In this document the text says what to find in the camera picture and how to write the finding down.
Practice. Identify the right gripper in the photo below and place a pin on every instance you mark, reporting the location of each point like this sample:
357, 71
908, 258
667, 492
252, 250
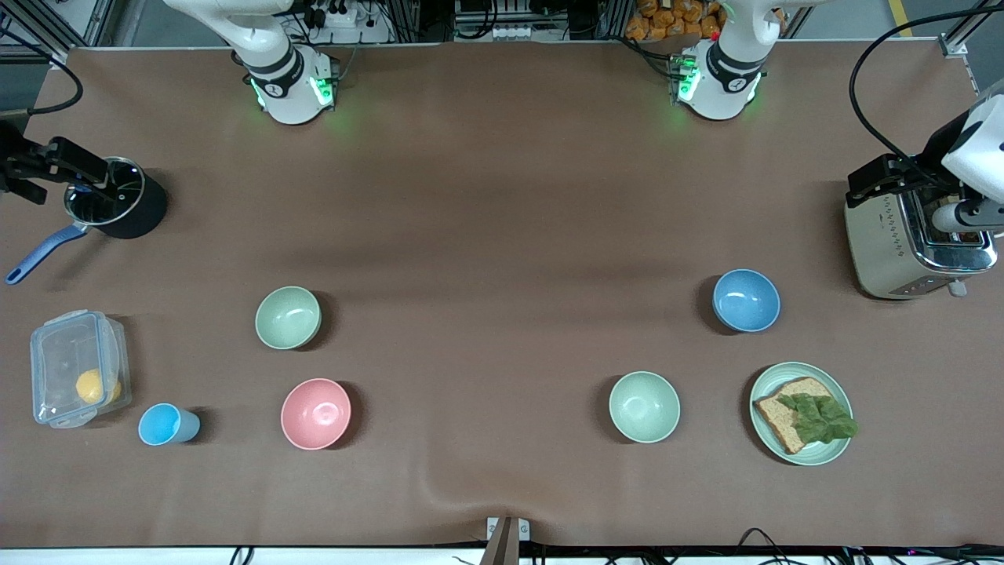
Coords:
14, 157

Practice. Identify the blue bowl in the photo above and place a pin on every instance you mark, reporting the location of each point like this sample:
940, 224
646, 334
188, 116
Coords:
746, 300

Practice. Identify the green plate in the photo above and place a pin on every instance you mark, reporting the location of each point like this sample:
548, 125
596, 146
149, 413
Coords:
831, 451

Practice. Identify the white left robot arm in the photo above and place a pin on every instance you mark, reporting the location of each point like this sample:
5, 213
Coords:
725, 78

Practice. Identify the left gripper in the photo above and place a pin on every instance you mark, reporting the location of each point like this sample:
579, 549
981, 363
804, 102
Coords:
933, 154

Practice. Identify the metal corner bracket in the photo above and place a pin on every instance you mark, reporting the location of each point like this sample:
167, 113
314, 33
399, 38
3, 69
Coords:
954, 45

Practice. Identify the clear plastic lidded container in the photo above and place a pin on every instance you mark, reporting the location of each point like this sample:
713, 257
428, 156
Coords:
67, 357

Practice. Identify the glass lid blue knob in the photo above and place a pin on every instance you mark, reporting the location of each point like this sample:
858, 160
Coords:
118, 204

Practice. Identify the bag of orange buns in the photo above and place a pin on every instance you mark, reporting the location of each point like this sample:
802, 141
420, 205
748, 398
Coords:
674, 17

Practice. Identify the pink bowl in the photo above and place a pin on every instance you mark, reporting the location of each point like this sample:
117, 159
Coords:
315, 413

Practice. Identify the white power strip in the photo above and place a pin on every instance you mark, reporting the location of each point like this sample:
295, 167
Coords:
341, 17

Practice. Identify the green lettuce leaf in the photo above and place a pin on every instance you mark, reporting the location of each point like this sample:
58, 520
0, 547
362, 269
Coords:
820, 420

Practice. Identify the metal table edge bracket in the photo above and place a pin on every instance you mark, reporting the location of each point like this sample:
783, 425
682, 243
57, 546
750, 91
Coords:
507, 537

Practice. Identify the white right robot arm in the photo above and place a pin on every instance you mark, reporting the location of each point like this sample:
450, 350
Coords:
286, 78

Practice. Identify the beige metal toaster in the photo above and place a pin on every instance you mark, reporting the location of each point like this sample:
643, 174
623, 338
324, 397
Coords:
878, 243

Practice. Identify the pale green bowl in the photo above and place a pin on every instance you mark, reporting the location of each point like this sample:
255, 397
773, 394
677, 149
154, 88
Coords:
288, 318
645, 406

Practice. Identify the blue plastic cup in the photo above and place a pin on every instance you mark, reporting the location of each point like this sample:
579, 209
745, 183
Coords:
161, 424

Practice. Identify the brown table cover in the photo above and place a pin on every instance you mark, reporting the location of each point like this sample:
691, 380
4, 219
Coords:
502, 196

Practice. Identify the brown bread slice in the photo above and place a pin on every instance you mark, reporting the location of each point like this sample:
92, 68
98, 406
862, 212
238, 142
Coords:
784, 424

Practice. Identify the yellow fruit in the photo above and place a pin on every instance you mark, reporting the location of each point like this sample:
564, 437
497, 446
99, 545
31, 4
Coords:
92, 386

